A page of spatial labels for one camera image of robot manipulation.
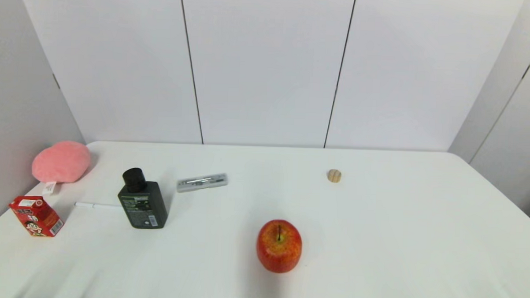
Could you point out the dark green bottle black cap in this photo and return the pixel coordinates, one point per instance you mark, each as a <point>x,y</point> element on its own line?
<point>143,204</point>

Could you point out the red apple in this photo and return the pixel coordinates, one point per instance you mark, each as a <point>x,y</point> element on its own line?
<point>279,247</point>

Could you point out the clear silver pen case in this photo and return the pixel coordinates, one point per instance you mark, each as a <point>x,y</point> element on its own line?
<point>202,182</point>

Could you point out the red milk carton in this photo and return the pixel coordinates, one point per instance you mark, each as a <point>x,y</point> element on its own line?
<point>35,216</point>

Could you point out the white pen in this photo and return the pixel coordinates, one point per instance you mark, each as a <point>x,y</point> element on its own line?
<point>97,205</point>

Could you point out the small wooden bead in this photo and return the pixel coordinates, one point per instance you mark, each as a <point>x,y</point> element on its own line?
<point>334,175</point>

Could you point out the pink plush toy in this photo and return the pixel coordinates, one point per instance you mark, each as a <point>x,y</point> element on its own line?
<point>61,161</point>

